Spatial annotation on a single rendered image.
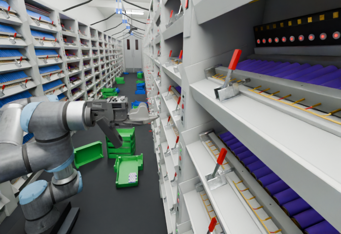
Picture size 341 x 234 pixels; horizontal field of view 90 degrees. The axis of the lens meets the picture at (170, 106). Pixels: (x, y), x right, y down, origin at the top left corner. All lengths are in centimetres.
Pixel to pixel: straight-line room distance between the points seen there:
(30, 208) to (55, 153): 87
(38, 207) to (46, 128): 93
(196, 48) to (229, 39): 10
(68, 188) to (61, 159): 80
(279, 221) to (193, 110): 32
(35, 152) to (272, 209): 59
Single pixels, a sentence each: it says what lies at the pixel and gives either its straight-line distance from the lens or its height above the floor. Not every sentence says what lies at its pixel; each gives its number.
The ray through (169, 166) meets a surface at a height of 56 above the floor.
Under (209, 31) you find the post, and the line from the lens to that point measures 51.
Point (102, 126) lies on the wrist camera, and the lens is 56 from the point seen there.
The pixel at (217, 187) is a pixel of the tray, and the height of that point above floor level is 96.
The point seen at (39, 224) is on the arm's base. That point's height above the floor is 19.
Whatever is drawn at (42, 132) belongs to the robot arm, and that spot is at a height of 101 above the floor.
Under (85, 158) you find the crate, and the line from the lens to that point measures 227.
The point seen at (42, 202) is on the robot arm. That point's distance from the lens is 145.
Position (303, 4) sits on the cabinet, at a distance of 49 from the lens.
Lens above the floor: 124
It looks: 18 degrees down
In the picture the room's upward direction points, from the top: 1 degrees clockwise
